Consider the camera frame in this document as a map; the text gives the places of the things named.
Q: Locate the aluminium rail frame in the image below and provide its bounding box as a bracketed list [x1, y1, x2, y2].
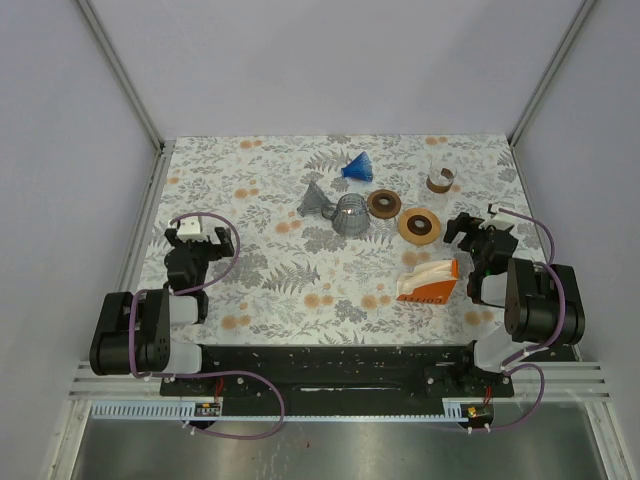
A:
[70, 362, 611, 402]

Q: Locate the grey plastic dripper cone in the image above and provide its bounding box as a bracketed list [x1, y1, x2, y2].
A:
[297, 181, 335, 219]

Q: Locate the blue plastic dripper cone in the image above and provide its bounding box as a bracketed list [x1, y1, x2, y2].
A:
[341, 151, 373, 183]

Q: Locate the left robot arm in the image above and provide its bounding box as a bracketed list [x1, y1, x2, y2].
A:
[89, 227, 235, 395]

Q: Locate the orange coffee filter box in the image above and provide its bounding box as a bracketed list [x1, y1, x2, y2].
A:
[396, 259, 459, 305]

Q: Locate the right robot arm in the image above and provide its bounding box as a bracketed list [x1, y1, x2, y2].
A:
[444, 207, 586, 396]

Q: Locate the clear glass dripper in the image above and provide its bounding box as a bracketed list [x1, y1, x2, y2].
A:
[321, 193, 370, 238]

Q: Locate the floral table mat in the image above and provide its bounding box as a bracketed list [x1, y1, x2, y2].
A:
[139, 134, 544, 345]

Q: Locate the glass cup with brown band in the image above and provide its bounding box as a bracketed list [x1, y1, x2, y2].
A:
[426, 160, 456, 194]

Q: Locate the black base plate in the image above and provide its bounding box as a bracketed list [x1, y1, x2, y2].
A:
[160, 346, 514, 415]

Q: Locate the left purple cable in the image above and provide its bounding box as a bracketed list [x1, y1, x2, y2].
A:
[128, 212, 287, 440]

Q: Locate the white slotted cable duct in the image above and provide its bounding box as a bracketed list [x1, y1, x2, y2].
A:
[90, 400, 468, 423]

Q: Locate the light wooden dripper ring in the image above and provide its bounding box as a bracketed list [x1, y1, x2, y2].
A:
[397, 207, 443, 246]

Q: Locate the dark wooden dripper ring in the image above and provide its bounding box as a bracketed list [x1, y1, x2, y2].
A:
[366, 189, 403, 220]

